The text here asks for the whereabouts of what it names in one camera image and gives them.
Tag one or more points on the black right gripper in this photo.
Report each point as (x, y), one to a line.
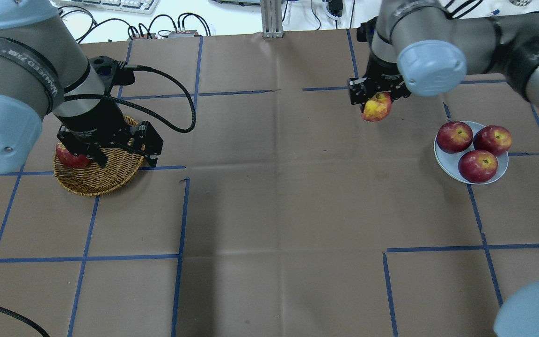
(382, 71)

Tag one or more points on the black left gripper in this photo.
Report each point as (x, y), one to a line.
(92, 122)

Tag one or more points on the red yellow apple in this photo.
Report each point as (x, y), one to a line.
(377, 108)

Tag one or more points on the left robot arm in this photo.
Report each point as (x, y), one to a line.
(43, 70)

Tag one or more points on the round wicker basket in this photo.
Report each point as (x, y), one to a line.
(95, 181)

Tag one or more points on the dark red apple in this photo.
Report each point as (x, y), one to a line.
(67, 159)

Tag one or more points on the red apple on plate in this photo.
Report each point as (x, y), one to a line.
(454, 137)
(478, 166)
(492, 138)

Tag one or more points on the light blue plate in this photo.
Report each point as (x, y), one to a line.
(449, 162)

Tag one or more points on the white keyboard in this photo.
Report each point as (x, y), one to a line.
(130, 6)

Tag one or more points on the aluminium frame post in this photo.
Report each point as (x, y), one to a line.
(271, 12)

